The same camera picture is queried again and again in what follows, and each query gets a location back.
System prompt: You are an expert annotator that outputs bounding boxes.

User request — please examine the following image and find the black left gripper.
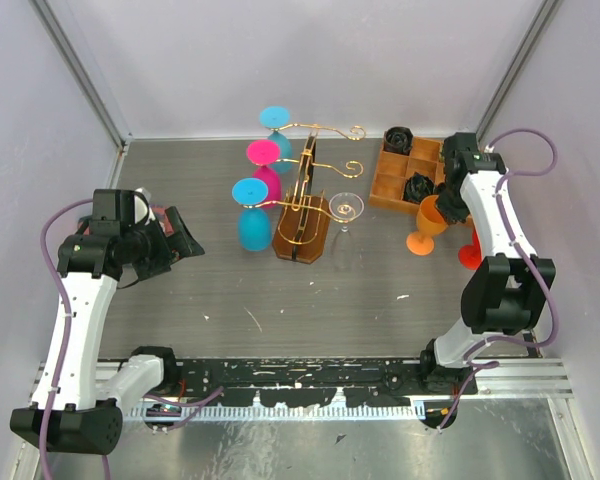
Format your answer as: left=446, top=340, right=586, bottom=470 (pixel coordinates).
left=123, top=205, right=204, bottom=279

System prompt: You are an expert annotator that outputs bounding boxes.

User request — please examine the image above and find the orange wine glass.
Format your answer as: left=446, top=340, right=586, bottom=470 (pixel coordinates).
left=406, top=195, right=448, bottom=256

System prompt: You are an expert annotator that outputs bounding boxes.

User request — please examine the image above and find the red wine glass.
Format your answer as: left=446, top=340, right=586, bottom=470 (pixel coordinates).
left=458, top=230, right=482, bottom=270

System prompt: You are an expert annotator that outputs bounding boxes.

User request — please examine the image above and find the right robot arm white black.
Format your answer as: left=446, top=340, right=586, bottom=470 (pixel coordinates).
left=418, top=132, right=558, bottom=394

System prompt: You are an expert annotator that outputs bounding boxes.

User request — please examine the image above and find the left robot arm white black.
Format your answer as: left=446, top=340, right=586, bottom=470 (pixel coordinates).
left=10, top=188, right=204, bottom=456

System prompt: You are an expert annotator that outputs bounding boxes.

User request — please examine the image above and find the front blue wine glass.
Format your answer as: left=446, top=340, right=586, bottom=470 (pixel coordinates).
left=232, top=177, right=272, bottom=252

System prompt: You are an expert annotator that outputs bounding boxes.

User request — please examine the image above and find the blue wine glass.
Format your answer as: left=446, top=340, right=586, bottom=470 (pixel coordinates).
left=232, top=177, right=272, bottom=252
left=259, top=106, right=293, bottom=175

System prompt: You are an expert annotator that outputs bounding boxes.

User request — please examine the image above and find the clear wine glass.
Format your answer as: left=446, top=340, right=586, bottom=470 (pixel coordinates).
left=329, top=192, right=365, bottom=233

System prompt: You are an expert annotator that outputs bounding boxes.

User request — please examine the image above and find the pink wine glass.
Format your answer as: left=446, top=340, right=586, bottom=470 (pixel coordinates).
left=246, top=139, right=281, bottom=201

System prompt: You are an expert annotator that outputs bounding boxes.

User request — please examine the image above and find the rear blue wine glass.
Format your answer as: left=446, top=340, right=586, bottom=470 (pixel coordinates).
left=259, top=106, right=293, bottom=175

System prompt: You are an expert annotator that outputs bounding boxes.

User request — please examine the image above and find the dark rolled cloth front left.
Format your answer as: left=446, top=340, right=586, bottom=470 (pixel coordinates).
left=403, top=173, right=435, bottom=204

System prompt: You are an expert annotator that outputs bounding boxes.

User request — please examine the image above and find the dark rolled cloth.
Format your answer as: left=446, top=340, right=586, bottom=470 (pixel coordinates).
left=403, top=173, right=435, bottom=204
left=383, top=126, right=414, bottom=155

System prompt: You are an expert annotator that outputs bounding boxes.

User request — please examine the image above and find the colourful packet under left gripper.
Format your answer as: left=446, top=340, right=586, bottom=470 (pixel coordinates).
left=151, top=204, right=174, bottom=237

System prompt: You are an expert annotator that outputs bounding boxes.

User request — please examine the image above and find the wooden compartment tray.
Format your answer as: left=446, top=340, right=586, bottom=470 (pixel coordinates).
left=369, top=136, right=444, bottom=215

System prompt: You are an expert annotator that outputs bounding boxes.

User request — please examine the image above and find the dark rolled cloth rear left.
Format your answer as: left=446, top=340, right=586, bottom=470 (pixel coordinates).
left=383, top=126, right=414, bottom=155

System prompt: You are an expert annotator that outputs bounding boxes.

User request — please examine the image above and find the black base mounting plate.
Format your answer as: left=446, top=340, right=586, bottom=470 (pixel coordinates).
left=177, top=357, right=471, bottom=408

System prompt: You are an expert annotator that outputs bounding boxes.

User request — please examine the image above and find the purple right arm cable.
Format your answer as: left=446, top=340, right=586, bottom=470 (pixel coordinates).
left=437, top=127, right=561, bottom=435

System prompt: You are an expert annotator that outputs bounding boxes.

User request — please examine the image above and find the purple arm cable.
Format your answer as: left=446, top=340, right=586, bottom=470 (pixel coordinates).
left=38, top=197, right=116, bottom=480
left=437, top=127, right=561, bottom=435

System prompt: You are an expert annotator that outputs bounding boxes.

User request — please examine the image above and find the gold wire glass rack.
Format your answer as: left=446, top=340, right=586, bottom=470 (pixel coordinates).
left=259, top=123, right=366, bottom=264

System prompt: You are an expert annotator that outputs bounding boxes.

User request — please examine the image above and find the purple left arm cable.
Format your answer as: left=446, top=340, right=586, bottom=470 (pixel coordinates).
left=38, top=197, right=116, bottom=480

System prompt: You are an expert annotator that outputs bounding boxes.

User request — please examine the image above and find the white slotted cable duct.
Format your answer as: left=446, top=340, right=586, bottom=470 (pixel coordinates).
left=129, top=399, right=426, bottom=422

